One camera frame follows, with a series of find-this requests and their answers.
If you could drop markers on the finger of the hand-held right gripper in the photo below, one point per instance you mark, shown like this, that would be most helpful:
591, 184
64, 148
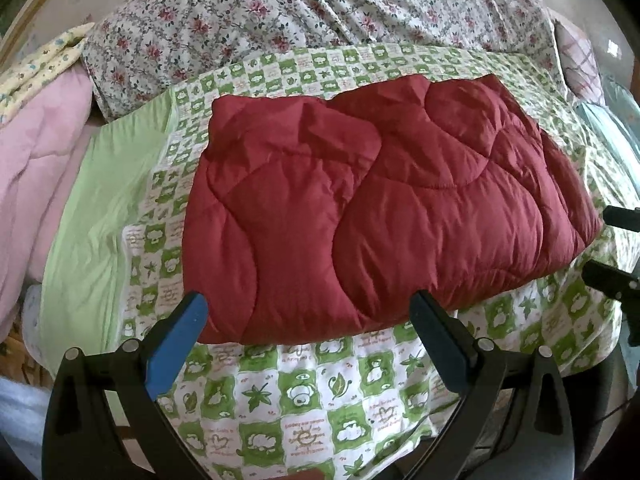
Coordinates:
622, 219
605, 276

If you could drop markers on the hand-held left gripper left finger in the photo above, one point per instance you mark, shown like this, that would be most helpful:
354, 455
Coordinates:
177, 340

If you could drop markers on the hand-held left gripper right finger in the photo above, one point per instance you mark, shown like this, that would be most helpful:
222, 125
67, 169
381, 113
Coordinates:
440, 345

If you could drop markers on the red quilted blanket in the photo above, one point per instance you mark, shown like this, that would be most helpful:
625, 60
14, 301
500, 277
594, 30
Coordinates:
380, 200

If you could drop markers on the light teal pillow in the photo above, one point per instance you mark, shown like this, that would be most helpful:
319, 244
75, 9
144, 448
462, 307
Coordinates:
617, 120

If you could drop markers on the green checked blanket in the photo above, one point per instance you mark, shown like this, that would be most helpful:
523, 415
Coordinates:
300, 410

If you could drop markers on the pink plaid pillow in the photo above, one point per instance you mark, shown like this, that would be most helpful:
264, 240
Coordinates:
580, 60

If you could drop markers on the light blue cloth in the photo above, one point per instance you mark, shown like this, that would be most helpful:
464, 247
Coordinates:
20, 420

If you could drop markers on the pink blanket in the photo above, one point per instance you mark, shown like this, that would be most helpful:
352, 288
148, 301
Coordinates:
35, 160

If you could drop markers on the yellow patterned cloth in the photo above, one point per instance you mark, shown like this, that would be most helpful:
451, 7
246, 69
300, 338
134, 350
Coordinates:
40, 65

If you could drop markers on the floral quilt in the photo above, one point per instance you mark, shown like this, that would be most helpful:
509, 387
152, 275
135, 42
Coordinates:
310, 5

